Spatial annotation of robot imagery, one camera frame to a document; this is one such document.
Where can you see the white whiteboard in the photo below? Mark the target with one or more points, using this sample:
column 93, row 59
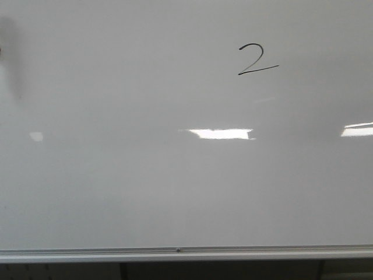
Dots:
column 185, row 130

